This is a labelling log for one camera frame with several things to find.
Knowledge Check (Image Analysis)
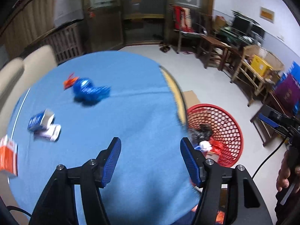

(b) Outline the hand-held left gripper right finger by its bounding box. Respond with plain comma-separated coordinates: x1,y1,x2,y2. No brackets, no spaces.
180,137,273,225

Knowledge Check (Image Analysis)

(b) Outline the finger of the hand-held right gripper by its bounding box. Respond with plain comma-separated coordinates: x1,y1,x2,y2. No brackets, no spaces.
258,112,285,129

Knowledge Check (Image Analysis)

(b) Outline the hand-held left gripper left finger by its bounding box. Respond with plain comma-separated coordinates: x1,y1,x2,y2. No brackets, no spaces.
29,137,122,225

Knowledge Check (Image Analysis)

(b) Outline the red plastic bag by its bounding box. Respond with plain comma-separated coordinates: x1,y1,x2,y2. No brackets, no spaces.
208,138,222,155

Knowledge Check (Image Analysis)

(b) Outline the black plastic bag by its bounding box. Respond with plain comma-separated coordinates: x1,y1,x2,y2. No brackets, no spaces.
190,124,212,143

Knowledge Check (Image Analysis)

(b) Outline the red plastic mesh basket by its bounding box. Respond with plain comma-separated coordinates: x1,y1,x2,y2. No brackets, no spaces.
186,103,244,168

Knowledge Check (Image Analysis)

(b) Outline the white purple medicine box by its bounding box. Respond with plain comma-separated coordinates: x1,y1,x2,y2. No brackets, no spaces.
33,124,62,142

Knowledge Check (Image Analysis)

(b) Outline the blue plastic bag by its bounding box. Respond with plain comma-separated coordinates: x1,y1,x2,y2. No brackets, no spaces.
71,77,111,106

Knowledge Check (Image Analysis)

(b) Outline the blue toothpaste box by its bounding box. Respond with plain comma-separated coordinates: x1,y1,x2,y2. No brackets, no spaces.
27,109,55,132

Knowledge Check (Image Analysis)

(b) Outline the orange plastic wrapper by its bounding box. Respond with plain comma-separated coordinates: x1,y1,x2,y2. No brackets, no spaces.
63,73,79,90

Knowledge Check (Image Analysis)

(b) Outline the person's right forearm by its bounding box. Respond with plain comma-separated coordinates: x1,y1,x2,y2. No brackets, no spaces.
275,190,300,225

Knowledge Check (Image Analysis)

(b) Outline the person's right hand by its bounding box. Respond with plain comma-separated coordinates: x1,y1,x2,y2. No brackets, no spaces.
277,149,300,193

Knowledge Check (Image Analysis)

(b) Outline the wicker chair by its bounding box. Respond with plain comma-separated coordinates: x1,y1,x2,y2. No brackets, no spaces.
231,44,285,107

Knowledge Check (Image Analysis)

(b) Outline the yellow cardboard box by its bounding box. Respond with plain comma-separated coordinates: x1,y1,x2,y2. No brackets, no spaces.
250,54,273,77

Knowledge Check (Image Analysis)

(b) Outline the flat brown cardboard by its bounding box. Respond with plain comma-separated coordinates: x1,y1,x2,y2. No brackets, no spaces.
181,90,202,106

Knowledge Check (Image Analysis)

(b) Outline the glass computer desk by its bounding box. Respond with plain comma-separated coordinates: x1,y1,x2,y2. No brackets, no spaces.
220,27,263,47

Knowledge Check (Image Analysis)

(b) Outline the black computer monitor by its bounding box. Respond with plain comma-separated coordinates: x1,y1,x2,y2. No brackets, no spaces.
232,14,252,37
251,23,265,40

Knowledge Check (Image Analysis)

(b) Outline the dark wooden stool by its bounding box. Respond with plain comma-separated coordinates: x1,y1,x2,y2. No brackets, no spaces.
197,36,231,71

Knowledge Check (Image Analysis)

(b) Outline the orange white carton box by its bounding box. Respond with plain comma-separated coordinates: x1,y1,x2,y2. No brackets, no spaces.
0,135,19,177

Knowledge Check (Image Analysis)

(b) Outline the thin white stick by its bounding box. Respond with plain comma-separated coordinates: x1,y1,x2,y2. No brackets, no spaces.
10,88,31,136

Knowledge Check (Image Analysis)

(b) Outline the brown paper bag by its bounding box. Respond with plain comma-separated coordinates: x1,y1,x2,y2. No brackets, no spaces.
214,15,227,32

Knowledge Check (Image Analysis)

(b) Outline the dark wooden chair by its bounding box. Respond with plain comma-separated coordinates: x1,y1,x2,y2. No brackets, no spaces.
196,10,216,38

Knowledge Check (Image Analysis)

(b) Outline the pair of brown shoes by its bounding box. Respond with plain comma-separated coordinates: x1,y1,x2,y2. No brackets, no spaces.
159,41,171,53

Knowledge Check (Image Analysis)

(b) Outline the cream leather sofa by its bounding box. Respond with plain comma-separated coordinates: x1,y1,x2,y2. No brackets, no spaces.
0,44,58,120

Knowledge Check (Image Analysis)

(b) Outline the wooden baby crib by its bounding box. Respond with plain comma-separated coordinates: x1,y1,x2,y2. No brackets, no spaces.
39,21,85,64

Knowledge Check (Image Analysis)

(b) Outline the red white garment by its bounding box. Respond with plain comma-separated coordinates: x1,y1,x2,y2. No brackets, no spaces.
173,5,195,33

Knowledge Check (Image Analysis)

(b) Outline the beige curtain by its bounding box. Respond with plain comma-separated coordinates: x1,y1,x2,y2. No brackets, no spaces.
0,0,55,52

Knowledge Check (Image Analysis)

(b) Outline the black cable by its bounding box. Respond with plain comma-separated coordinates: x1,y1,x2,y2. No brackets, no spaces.
252,137,290,181
6,205,32,217

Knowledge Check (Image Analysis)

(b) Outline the orange wall sign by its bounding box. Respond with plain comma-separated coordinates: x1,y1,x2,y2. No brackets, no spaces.
260,7,275,24

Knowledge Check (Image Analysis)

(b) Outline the metal frame chair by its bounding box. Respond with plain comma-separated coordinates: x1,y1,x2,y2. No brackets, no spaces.
172,5,207,54

